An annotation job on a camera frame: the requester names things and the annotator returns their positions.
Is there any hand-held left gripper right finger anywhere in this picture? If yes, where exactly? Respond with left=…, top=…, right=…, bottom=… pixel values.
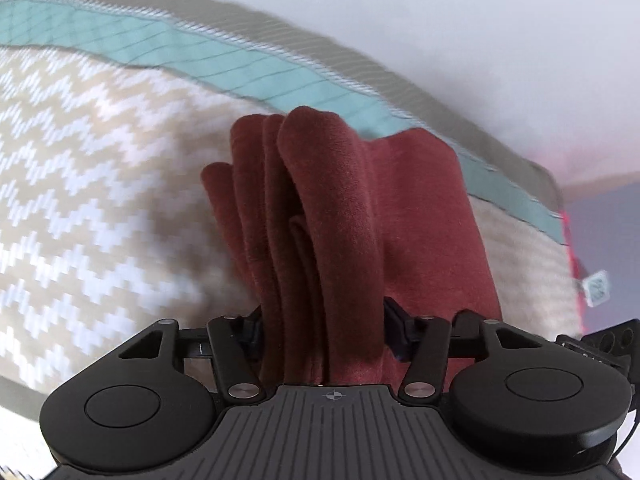
left=382, top=296, right=557, bottom=407

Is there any white blanket tag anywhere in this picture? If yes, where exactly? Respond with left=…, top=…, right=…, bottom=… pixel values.
left=580, top=269, right=613, bottom=308

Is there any black cable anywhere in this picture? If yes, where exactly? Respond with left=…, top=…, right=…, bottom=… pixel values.
left=611, top=404, right=640, bottom=467

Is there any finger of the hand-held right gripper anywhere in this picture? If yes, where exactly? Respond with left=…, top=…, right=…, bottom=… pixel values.
left=555, top=333, right=603, bottom=363

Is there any maroon long-sleeve sweater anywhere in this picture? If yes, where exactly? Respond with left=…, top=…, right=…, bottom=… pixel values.
left=200, top=105, right=503, bottom=387

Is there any pink bed sheet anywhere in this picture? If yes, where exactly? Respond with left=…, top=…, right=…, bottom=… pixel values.
left=560, top=209, right=591, bottom=338

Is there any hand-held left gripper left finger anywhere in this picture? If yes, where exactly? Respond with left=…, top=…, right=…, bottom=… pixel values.
left=117, top=306, right=267, bottom=404

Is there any patterned quilted blanket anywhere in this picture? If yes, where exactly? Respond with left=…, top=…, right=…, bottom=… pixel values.
left=0, top=0, right=591, bottom=480

